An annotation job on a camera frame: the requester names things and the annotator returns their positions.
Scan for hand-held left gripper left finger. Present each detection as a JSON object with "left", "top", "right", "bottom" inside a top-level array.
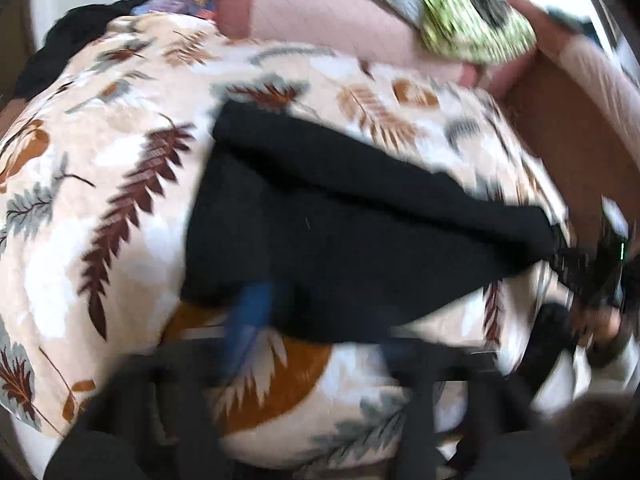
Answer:
[{"left": 75, "top": 280, "right": 283, "bottom": 466}]

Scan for black cloth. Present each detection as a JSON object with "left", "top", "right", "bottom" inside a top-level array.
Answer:
[{"left": 14, "top": 0, "right": 157, "bottom": 103}]

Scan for brown wooden bed board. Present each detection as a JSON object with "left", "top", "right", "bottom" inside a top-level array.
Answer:
[{"left": 502, "top": 49, "right": 640, "bottom": 261}]

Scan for leaf print blanket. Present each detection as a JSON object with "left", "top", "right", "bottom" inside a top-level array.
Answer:
[{"left": 0, "top": 12, "right": 576, "bottom": 473}]

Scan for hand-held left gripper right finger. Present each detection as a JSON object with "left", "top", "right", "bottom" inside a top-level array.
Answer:
[{"left": 385, "top": 337, "right": 538, "bottom": 468}]

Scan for pink pillow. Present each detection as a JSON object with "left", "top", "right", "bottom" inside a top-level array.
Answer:
[{"left": 214, "top": 0, "right": 506, "bottom": 98}]

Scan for brown furry thing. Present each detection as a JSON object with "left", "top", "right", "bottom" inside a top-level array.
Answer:
[{"left": 562, "top": 394, "right": 640, "bottom": 473}]

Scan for person's right hand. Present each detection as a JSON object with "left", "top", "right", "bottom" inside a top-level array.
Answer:
[{"left": 572, "top": 305, "right": 635, "bottom": 367}]

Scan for beige cloth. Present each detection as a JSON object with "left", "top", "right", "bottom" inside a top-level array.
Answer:
[{"left": 507, "top": 0, "right": 640, "bottom": 133}]

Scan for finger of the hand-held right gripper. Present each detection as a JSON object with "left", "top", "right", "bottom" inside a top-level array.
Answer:
[{"left": 547, "top": 237, "right": 593, "bottom": 293}]

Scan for colourful printed cloth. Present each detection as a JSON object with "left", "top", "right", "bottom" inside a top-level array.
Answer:
[{"left": 131, "top": 0, "right": 220, "bottom": 20}]

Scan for green patterned cloth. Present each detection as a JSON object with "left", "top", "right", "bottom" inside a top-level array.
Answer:
[{"left": 407, "top": 0, "right": 540, "bottom": 67}]

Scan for black pants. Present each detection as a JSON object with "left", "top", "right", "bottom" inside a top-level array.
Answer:
[{"left": 179, "top": 100, "right": 562, "bottom": 347}]

